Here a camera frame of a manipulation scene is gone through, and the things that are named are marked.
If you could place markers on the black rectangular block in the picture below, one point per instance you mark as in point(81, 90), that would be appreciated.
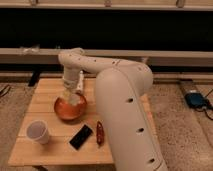
point(83, 134)

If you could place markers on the orange ceramic bowl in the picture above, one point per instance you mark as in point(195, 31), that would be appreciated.
point(65, 111)

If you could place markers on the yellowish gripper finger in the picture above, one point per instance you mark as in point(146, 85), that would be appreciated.
point(73, 92)
point(64, 94)

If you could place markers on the white sponge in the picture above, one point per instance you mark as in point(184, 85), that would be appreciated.
point(74, 99)

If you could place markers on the white paper cup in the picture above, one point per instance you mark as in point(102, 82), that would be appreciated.
point(38, 132)

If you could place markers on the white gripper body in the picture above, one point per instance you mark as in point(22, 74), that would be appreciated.
point(69, 84)

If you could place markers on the red chili pepper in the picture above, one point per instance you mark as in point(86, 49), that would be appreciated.
point(99, 133)

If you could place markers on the blue device on floor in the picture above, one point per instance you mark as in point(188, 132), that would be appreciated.
point(195, 100)

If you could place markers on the white plastic bottle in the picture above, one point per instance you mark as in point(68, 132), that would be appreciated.
point(80, 85)

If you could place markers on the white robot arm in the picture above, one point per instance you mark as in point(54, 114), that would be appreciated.
point(119, 85)

